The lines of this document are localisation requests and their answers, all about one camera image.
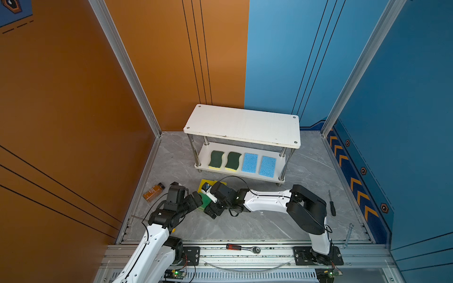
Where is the green yellow wavy sponge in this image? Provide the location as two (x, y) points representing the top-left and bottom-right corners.
(225, 152), (241, 172)
(208, 150), (225, 170)

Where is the blue cellulose sponge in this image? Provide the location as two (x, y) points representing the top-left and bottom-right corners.
(242, 153), (258, 174)
(259, 156), (277, 178)

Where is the light green sponge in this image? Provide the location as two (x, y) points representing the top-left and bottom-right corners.
(198, 193), (212, 211)

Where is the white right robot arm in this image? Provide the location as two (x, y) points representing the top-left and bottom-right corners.
(201, 182), (331, 256)

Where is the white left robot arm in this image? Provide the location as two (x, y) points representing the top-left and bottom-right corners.
(115, 183), (203, 283)

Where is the white two-tier shelf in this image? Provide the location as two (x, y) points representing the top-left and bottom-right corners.
(184, 104), (301, 185)

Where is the yellow foam sponge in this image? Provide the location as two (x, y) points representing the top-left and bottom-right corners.
(197, 179), (227, 193)

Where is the amber small bottle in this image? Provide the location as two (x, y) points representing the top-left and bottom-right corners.
(143, 183), (165, 203)

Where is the left green circuit board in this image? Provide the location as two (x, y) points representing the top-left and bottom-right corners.
(163, 270), (187, 281)

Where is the right circuit board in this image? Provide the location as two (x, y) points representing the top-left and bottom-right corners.
(316, 269), (343, 283)

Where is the silver hex bolt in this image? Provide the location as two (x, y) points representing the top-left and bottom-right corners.
(343, 223), (354, 249)

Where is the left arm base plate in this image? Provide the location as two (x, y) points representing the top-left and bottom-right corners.
(173, 246), (201, 266)

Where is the red handled ratchet tool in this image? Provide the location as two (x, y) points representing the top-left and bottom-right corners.
(226, 244), (261, 254)

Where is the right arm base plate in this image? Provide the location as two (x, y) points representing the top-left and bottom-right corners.
(293, 245), (344, 266)

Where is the black handled screwdriver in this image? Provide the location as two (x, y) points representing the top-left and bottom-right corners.
(328, 191), (337, 216)

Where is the aluminium front rail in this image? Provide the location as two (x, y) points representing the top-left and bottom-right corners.
(95, 240), (403, 283)

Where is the aluminium left corner post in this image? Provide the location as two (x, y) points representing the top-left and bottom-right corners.
(88, 0), (162, 138)

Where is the aluminium corner post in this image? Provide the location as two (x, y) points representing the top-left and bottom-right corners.
(321, 0), (407, 138)
(88, 0), (162, 138)

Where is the aluminium right corner post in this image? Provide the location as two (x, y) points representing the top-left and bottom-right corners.
(321, 0), (407, 138)

